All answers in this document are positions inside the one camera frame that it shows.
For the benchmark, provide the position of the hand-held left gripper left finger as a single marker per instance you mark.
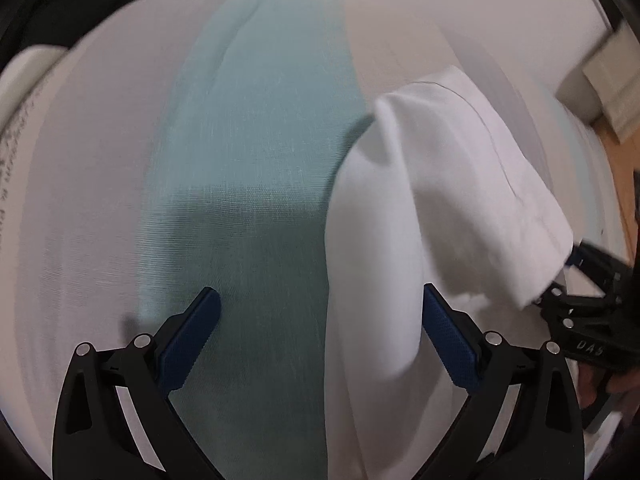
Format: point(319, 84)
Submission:
point(192, 332)

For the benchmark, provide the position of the person's right hand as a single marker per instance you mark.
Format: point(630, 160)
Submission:
point(622, 385)

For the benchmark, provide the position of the dark cloth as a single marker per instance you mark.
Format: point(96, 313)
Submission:
point(60, 0)

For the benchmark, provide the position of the beige furniture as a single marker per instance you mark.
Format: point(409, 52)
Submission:
point(612, 80)

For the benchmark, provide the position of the striped bed sheet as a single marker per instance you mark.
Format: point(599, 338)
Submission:
point(250, 110)

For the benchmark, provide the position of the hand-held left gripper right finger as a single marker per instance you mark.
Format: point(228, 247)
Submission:
point(447, 337)

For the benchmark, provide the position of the white garment with navy trim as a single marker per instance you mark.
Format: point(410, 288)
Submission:
point(440, 200)

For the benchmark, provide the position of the white pillow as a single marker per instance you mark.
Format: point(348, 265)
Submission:
point(25, 77)

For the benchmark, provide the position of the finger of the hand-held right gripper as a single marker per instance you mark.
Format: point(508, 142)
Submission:
point(595, 260)
point(570, 305)

